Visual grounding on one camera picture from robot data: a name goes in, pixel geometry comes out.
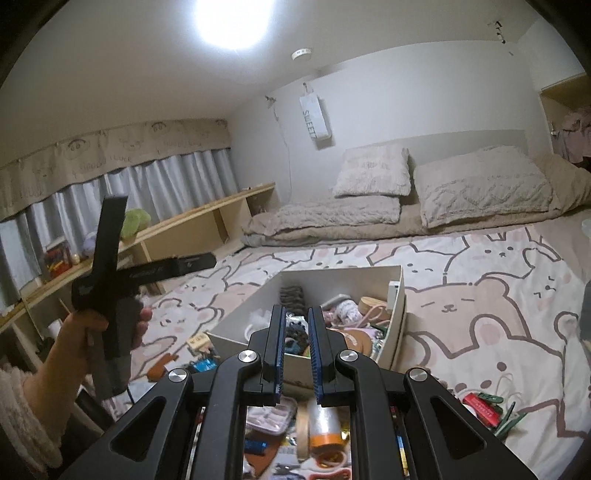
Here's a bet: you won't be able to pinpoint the red flat box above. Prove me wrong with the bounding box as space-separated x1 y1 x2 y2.
462 392 500 428

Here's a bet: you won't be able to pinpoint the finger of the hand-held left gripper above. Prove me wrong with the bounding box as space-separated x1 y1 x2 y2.
178 252 217 275

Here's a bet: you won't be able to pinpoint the wooden open closet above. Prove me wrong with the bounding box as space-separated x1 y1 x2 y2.
538 74 591 168

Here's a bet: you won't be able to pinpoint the beige printed curtain valance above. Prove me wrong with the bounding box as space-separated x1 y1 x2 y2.
0 117 230 221

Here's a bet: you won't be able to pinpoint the pink clothing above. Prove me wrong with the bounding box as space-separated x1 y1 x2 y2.
551 108 591 163

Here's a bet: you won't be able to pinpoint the black scrunchie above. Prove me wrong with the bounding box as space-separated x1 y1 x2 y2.
281 318 308 352

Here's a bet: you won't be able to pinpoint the clear tape roll orange core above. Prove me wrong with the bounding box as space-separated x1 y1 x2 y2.
295 399 345 463

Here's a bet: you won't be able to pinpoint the person's left hand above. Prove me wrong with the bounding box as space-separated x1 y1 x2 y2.
48 307 154 387

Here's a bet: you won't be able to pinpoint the white cardboard box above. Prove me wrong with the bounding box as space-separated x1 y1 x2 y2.
205 264 408 391

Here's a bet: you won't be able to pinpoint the round ceiling light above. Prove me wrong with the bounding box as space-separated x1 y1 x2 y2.
194 0 271 50

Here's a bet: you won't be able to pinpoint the red yellow printed box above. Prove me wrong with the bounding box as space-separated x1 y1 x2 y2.
44 237 71 281

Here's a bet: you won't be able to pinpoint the large beige fluffy pillow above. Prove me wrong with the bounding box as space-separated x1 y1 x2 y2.
413 145 554 230

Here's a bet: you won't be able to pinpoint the white hanging wall organizer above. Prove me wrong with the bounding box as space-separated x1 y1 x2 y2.
299 90 332 145

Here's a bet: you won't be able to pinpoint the small beige fluffy pillow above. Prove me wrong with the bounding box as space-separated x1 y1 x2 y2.
332 144 411 199

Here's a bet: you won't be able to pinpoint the green plush toy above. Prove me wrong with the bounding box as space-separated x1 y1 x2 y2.
121 209 151 240

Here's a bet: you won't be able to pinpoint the wooden bedside shelf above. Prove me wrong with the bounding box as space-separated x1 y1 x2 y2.
0 182 276 370

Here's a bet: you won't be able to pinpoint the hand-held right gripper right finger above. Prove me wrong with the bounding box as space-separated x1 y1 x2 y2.
307 305 536 480

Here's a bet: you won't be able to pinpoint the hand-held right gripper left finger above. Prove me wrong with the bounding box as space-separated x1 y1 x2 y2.
60 304 288 480

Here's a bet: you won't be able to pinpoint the grey curtain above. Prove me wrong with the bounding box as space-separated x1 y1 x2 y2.
0 147 241 315

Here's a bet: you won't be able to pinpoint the black ceiling hooks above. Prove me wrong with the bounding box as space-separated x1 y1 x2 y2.
493 21 514 57

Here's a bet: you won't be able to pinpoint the folded grey-beige blanket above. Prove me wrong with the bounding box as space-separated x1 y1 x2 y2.
242 196 402 246

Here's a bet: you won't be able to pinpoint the tan fleece blanket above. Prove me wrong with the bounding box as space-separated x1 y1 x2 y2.
242 154 591 251

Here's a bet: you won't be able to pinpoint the white wall cable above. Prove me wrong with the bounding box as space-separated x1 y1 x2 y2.
265 95 295 204

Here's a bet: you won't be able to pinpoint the person's left forearm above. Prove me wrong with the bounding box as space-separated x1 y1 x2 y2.
0 348 79 480

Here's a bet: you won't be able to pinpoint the pink clear plastic case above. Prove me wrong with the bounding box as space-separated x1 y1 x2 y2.
245 397 298 438

